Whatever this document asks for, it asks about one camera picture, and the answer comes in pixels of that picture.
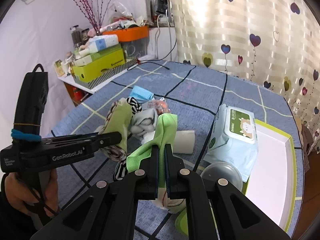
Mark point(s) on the heart pattern curtain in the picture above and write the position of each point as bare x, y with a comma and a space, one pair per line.
274, 43

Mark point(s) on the yellow green cardboard box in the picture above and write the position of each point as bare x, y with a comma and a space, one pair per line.
100, 66

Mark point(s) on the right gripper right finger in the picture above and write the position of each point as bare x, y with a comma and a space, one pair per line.
180, 182

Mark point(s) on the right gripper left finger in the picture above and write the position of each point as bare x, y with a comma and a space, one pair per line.
143, 183

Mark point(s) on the bright green cloth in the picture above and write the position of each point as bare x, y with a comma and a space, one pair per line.
166, 122

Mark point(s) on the person left hand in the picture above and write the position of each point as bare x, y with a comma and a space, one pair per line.
17, 193

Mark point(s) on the black white striped sock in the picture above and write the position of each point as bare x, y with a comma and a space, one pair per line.
135, 105

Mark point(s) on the small orange item bag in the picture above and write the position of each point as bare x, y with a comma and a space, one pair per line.
160, 106

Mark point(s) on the green white box tray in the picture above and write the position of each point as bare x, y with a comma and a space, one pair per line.
273, 180

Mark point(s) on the green square lid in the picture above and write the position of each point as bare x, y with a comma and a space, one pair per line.
181, 223

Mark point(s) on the white grey sock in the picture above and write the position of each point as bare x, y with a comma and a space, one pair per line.
144, 122

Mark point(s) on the blue white tissue pack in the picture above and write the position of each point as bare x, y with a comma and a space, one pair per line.
102, 42

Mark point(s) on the wet wipes pack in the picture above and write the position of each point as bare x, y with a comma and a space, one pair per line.
234, 139

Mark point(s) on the clear plastic round container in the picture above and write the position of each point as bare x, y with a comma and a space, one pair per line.
220, 169

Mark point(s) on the cream sock red stripe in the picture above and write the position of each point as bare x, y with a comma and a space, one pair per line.
163, 202

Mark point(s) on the orange plastic bin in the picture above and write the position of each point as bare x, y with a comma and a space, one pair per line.
130, 34

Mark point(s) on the blue face mask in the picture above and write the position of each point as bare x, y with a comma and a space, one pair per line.
141, 95

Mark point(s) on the purple decorative branches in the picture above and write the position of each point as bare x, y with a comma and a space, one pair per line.
92, 7

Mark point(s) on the green towel patterned trim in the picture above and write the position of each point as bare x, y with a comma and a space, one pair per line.
117, 120

